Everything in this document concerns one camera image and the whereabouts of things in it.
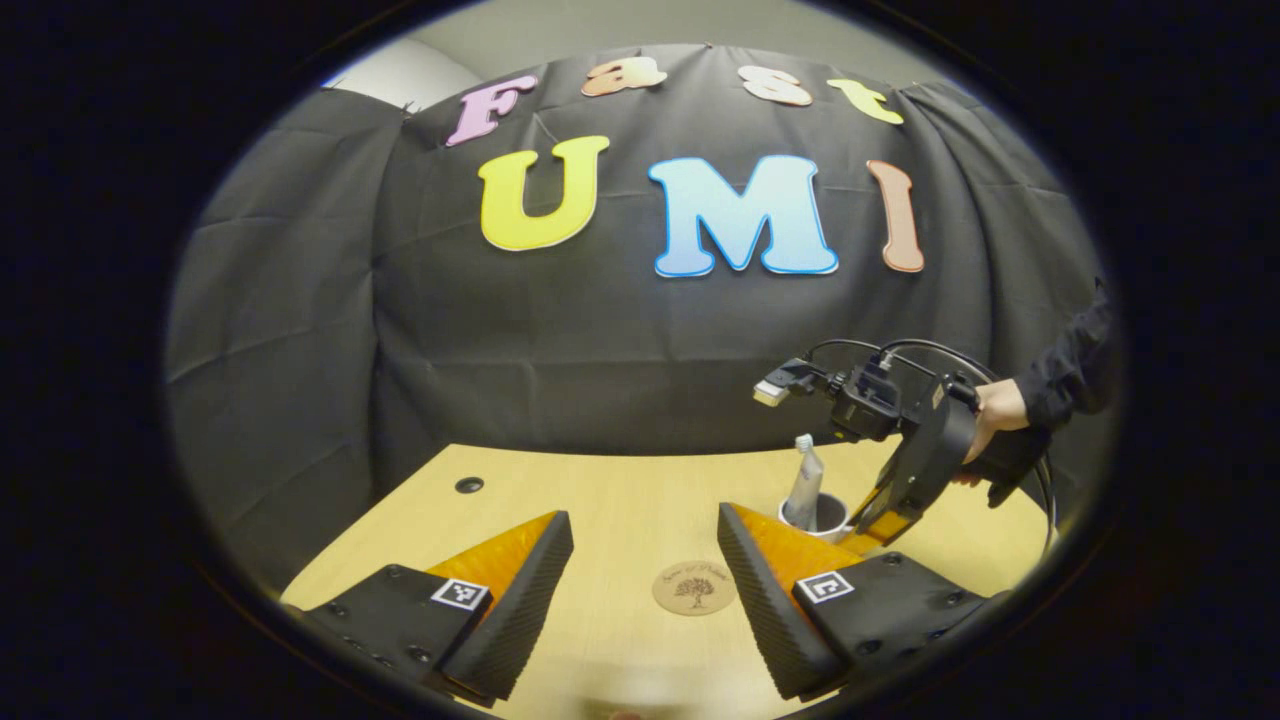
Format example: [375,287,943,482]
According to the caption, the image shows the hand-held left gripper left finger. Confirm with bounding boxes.
[285,510,576,706]

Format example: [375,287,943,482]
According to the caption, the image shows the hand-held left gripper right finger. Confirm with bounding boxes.
[717,502,1006,701]

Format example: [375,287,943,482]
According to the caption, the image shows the white cup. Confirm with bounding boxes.
[778,492,853,544]

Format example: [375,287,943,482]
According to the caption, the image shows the round cork coaster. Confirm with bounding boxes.
[652,560,739,617]

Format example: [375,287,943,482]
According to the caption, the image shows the white toothpaste tube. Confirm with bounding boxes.
[783,433,826,531]

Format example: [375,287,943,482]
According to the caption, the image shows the light wooden desktop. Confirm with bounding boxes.
[280,440,1051,720]

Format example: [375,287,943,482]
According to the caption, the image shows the black backdrop cloth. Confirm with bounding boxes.
[165,45,1121,591]

